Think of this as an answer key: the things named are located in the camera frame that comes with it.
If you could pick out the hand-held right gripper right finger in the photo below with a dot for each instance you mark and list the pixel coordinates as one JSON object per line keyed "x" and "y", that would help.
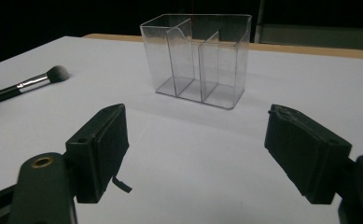
{"x": 306, "y": 155}

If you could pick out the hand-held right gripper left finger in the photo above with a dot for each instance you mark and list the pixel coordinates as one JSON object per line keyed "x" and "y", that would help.
{"x": 101, "y": 155}

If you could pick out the clear acrylic organizer box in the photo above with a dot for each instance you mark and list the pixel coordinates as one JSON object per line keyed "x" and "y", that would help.
{"x": 185, "y": 90}

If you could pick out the black makeup brush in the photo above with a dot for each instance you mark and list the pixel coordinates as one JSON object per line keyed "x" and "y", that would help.
{"x": 2, "y": 93}

